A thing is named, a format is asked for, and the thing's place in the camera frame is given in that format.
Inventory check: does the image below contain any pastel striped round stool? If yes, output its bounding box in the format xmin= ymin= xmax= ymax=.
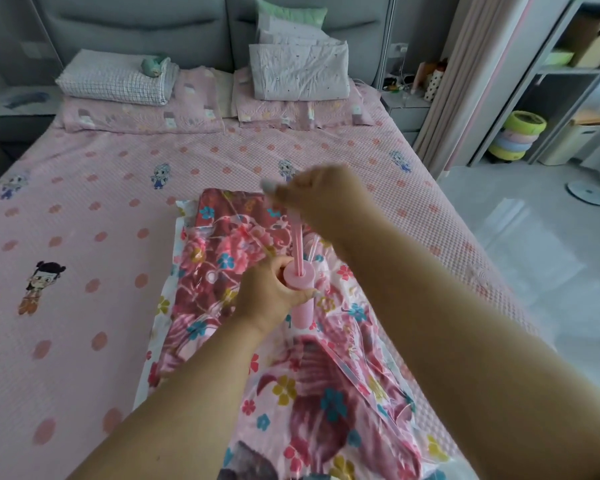
xmin=487 ymin=110 xmax=547 ymax=162

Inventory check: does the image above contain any white lidded bin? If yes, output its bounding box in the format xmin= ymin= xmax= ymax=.
xmin=538 ymin=110 xmax=600 ymax=167

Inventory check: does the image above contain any grey upholstered headboard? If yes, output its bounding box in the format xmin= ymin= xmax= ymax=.
xmin=29 ymin=0 xmax=399 ymax=88

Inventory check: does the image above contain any person's right forearm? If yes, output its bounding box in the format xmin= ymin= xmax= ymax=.
xmin=329 ymin=217 xmax=600 ymax=480

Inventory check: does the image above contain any yellow cardboard box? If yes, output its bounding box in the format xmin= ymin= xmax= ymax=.
xmin=572 ymin=32 xmax=600 ymax=69

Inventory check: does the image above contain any white black-dotted cylinder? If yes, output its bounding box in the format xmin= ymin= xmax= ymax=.
xmin=423 ymin=68 xmax=445 ymax=102

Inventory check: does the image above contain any person's left forearm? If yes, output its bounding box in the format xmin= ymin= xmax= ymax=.
xmin=67 ymin=314 xmax=266 ymax=480

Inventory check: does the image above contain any green tissue box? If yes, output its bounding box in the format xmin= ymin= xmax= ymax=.
xmin=543 ymin=49 xmax=575 ymax=67

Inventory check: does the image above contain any red floral blanket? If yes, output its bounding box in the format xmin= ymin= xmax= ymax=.
xmin=147 ymin=188 xmax=423 ymax=480

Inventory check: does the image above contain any pale green pillow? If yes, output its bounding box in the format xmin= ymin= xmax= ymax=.
xmin=253 ymin=0 xmax=329 ymax=29

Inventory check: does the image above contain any grey dotted quilt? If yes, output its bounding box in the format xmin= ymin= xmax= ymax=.
xmin=248 ymin=14 xmax=351 ymax=102

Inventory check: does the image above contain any white checked folded pillow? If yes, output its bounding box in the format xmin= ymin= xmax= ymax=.
xmin=55 ymin=48 xmax=180 ymax=107

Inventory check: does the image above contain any white pink curtain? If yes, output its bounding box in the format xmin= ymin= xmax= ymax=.
xmin=412 ymin=0 xmax=531 ymax=178

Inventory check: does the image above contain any small teal plush toy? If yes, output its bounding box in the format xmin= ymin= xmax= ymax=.
xmin=139 ymin=55 xmax=170 ymax=78

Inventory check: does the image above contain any round white floor disc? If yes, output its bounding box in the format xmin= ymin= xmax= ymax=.
xmin=566 ymin=180 xmax=600 ymax=207

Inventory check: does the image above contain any flower-print plastic storage bag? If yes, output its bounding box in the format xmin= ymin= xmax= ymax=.
xmin=132 ymin=187 xmax=476 ymax=480

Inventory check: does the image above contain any pink cartoon bed sheet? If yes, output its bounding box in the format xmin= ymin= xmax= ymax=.
xmin=0 ymin=64 xmax=556 ymax=480

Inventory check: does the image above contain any person's right hand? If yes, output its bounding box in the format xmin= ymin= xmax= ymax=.
xmin=261 ymin=164 xmax=381 ymax=241

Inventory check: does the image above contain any lilac hand pump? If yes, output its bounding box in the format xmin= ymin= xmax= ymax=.
xmin=282 ymin=204 xmax=326 ymax=331

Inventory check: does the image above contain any person's left hand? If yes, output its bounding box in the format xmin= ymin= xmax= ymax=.
xmin=235 ymin=254 xmax=323 ymax=335

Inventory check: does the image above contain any white bedside cabinet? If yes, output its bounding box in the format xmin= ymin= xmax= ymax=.
xmin=0 ymin=87 xmax=63 ymax=143
xmin=379 ymin=87 xmax=431 ymax=145

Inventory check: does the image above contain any grey open shelf unit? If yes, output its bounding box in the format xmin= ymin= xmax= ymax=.
xmin=469 ymin=0 xmax=600 ymax=167

